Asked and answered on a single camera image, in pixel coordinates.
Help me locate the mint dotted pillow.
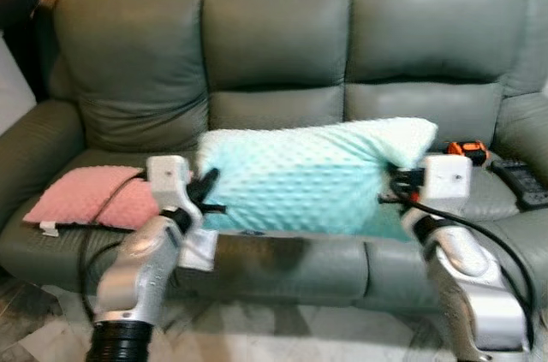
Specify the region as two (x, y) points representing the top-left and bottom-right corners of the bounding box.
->
(195, 117), (438, 241)

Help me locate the pink dotted pillow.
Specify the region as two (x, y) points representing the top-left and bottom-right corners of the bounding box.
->
(23, 166), (161, 232)

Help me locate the grey-green leather sofa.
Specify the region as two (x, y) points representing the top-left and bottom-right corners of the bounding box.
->
(0, 0), (548, 312)

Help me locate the orange and black device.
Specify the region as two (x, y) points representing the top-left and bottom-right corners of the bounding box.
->
(447, 140), (489, 166)

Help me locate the black remote control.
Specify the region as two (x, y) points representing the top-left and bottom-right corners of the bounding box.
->
(491, 159), (548, 211)

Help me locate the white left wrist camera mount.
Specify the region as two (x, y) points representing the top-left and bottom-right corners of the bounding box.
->
(146, 155), (219, 273)

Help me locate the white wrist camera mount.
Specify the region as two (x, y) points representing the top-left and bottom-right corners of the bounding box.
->
(422, 155), (473, 205)
(146, 155), (219, 273)

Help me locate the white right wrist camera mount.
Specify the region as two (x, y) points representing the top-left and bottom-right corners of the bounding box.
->
(422, 155), (473, 205)

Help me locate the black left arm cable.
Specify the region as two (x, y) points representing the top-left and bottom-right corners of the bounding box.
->
(79, 172), (146, 320)

